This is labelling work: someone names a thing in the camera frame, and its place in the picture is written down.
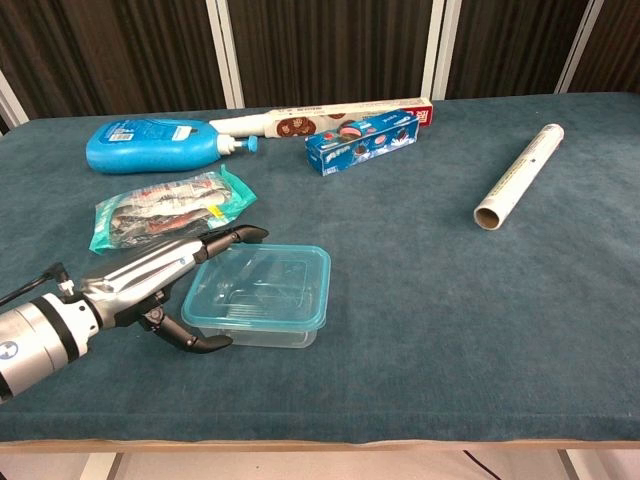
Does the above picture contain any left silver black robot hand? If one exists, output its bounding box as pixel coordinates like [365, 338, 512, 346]
[79, 225, 270, 354]

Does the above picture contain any teal plastic lid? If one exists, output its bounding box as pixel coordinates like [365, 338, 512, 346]
[180, 243, 332, 332]

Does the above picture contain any clear plastic container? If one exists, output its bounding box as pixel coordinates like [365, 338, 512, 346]
[191, 319, 322, 350]

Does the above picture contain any blue cookie box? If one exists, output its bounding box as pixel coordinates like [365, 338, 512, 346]
[304, 109, 420, 177]

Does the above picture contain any long white baking paper box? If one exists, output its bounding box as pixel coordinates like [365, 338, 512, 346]
[208, 97, 434, 140]

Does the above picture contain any green-edged snack packet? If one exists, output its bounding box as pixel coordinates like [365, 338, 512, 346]
[88, 164, 258, 255]

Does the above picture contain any blue detergent pump bottle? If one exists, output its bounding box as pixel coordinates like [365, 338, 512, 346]
[85, 118, 261, 176]

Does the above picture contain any white table leg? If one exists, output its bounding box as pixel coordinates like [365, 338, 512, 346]
[557, 449, 597, 480]
[79, 452, 124, 480]

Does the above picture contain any blue table cloth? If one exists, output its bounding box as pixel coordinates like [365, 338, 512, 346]
[0, 92, 640, 445]

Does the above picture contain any white paper roll tube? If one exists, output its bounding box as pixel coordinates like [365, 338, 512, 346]
[473, 123, 566, 232]

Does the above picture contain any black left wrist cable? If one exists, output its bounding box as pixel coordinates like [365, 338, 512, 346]
[0, 261, 72, 307]

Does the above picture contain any white partition post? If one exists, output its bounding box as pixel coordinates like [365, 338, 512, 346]
[421, 0, 462, 101]
[553, 0, 609, 95]
[0, 69, 29, 132]
[205, 0, 246, 109]

